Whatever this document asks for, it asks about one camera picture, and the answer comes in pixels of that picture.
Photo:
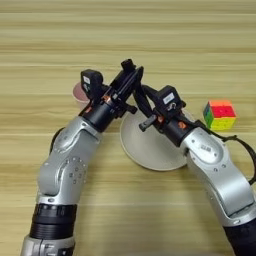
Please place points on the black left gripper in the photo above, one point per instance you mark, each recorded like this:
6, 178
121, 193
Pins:
100, 115

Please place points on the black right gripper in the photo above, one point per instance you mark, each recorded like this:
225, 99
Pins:
176, 130

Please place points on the pink plastic cup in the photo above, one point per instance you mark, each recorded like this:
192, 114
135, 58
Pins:
79, 93

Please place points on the colourful puzzle cube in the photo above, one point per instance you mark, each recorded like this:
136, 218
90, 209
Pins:
221, 115

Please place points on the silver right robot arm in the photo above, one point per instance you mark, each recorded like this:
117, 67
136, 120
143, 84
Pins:
216, 170

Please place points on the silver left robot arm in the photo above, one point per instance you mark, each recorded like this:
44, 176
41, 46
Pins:
66, 160

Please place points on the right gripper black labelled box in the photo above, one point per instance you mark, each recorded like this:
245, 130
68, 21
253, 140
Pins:
168, 100

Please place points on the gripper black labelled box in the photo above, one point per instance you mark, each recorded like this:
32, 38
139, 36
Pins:
91, 83
168, 100

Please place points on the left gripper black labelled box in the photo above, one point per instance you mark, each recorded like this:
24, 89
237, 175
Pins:
91, 83

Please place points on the white round plate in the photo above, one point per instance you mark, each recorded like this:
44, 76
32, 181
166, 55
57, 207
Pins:
150, 150

